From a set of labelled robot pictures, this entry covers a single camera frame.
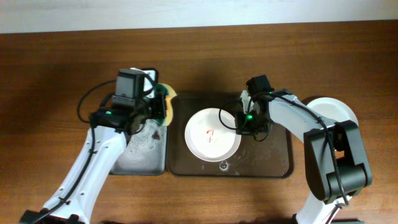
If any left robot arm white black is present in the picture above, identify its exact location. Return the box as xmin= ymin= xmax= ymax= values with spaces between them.
xmin=19 ymin=68 xmax=169 ymax=223

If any large brown tray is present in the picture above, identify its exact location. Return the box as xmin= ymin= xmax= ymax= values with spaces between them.
xmin=166 ymin=92 xmax=294 ymax=179

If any dark object at bottom edge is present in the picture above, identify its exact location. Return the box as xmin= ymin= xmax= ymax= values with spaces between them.
xmin=331 ymin=219 xmax=365 ymax=224

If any pale green plate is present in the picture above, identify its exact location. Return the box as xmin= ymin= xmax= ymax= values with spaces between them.
xmin=307 ymin=97 xmax=359 ymax=125

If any pink plate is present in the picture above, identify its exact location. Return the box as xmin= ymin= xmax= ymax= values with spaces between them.
xmin=184 ymin=108 xmax=241 ymax=162

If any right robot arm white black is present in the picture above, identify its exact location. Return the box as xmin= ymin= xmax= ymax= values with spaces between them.
xmin=234 ymin=75 xmax=373 ymax=224

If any green yellow sponge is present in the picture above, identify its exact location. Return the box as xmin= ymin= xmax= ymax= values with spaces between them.
xmin=156 ymin=83 xmax=177 ymax=126

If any small grey soapy tray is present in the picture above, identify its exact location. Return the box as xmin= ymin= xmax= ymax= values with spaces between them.
xmin=110 ymin=119 xmax=168 ymax=175

